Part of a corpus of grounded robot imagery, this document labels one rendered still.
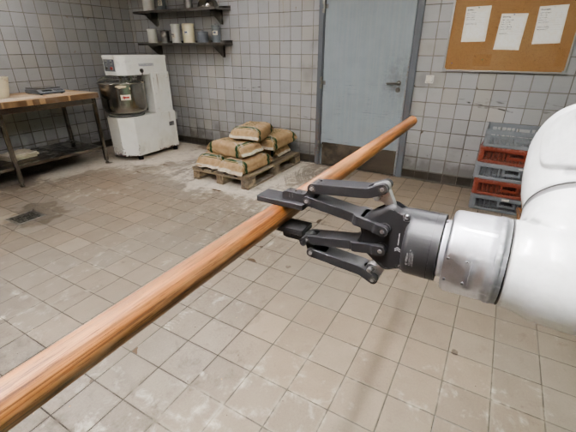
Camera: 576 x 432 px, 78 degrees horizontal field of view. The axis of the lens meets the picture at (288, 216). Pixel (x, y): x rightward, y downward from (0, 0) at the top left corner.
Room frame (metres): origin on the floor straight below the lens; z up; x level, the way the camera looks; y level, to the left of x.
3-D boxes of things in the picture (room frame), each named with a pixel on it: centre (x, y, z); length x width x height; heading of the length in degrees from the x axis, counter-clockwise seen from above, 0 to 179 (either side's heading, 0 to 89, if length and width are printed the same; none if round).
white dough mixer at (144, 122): (5.10, 2.10, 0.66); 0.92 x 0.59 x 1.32; 150
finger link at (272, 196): (0.44, 0.00, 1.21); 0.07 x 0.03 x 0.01; 60
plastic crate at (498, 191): (3.18, -2.10, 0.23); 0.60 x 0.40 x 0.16; 60
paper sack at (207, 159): (4.15, 0.79, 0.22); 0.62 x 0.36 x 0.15; 156
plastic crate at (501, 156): (3.17, -2.09, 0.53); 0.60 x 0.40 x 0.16; 57
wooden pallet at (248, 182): (4.32, 0.48, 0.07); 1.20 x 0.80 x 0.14; 150
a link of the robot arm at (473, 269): (0.32, -0.19, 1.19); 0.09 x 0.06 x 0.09; 150
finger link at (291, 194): (0.43, -0.02, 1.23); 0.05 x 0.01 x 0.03; 60
